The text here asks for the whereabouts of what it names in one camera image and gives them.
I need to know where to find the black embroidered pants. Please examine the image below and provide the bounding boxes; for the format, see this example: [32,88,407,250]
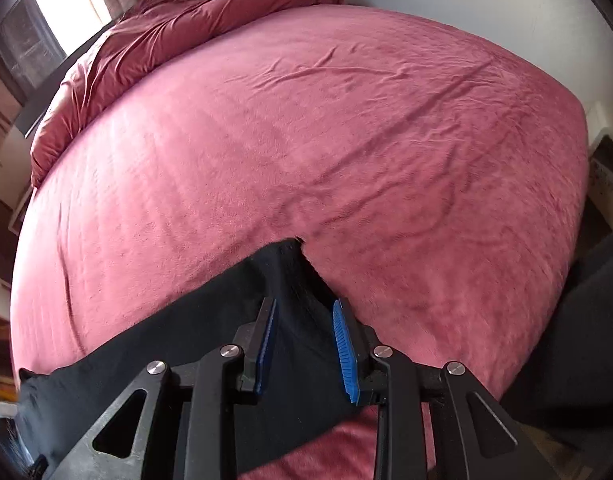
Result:
[17,238,376,479]

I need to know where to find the dark red duvet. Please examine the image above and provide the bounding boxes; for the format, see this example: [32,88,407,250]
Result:
[30,0,344,188]

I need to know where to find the pink bed sheet mattress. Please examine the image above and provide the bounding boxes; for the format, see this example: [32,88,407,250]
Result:
[9,3,591,480]

